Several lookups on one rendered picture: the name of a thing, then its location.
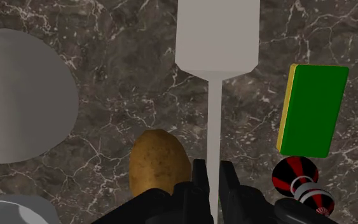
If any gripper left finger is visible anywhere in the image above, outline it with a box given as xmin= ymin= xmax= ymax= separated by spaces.
xmin=92 ymin=158 xmax=214 ymax=224

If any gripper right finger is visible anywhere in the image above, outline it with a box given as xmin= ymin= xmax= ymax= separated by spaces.
xmin=219 ymin=160 xmax=338 ymax=224

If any white spatula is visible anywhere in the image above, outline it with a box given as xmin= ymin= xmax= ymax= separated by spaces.
xmin=174 ymin=0 xmax=261 ymax=224

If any brown potato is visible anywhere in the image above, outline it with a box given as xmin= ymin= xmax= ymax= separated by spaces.
xmin=128 ymin=129 xmax=193 ymax=198

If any red and black striped shaker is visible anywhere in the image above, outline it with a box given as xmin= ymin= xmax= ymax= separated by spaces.
xmin=272 ymin=156 xmax=336 ymax=217

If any green and yellow sponge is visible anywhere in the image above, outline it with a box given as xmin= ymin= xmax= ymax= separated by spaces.
xmin=276 ymin=63 xmax=350 ymax=158

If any small grey cup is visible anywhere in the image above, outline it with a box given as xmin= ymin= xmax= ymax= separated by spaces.
xmin=0 ymin=194 xmax=62 ymax=224

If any large grey bowl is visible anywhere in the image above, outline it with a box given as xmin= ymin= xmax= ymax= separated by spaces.
xmin=0 ymin=28 xmax=80 ymax=165

